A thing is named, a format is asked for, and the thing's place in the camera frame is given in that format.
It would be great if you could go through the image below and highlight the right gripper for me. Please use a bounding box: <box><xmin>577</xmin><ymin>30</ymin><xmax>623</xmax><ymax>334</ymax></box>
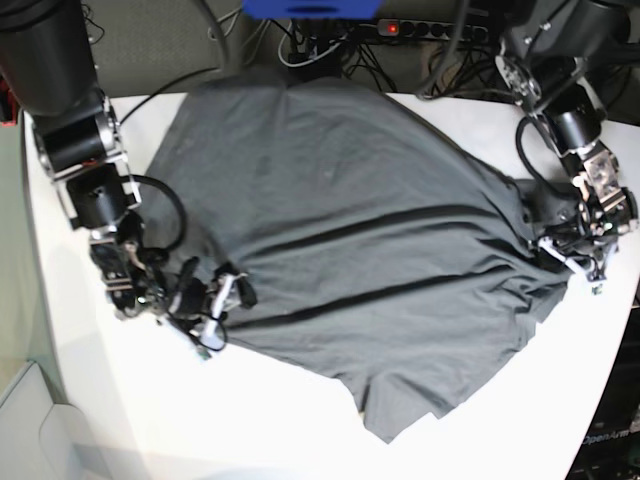
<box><xmin>164</xmin><ymin>269</ymin><xmax>258</xmax><ymax>355</ymax></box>

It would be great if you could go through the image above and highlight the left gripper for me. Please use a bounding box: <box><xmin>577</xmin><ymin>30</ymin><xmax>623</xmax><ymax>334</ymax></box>
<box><xmin>536</xmin><ymin>229</ymin><xmax>619</xmax><ymax>285</ymax></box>

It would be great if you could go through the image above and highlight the grey t-shirt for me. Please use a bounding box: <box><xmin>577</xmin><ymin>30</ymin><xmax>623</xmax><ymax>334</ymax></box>
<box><xmin>148</xmin><ymin>71</ymin><xmax>570</xmax><ymax>442</ymax></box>

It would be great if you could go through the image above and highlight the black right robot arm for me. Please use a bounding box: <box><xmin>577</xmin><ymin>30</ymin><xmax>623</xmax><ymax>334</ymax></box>
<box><xmin>1</xmin><ymin>1</ymin><xmax>257</xmax><ymax>359</ymax></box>

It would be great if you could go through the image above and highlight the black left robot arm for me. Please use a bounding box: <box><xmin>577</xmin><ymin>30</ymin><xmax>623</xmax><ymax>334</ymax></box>
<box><xmin>490</xmin><ymin>1</ymin><xmax>639</xmax><ymax>284</ymax></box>

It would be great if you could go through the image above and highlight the blue box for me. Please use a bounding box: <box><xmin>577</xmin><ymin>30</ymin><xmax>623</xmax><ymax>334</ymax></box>
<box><xmin>242</xmin><ymin>0</ymin><xmax>382</xmax><ymax>19</ymax></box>

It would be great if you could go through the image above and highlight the black power strip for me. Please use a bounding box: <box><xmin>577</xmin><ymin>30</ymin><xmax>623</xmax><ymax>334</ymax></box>
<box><xmin>376</xmin><ymin>19</ymin><xmax>490</xmax><ymax>44</ymax></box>

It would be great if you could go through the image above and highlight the red clamp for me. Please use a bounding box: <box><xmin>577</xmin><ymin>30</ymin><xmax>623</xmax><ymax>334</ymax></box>
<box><xmin>0</xmin><ymin>79</ymin><xmax>19</xmax><ymax>127</ymax></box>

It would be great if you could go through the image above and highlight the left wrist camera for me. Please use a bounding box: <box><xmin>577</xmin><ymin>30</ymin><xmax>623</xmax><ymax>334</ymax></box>
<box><xmin>589</xmin><ymin>279</ymin><xmax>607</xmax><ymax>296</ymax></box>

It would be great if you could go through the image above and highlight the white cable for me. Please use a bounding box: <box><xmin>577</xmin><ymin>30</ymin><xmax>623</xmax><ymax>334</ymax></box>
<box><xmin>277</xmin><ymin>29</ymin><xmax>343</xmax><ymax>68</ymax></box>

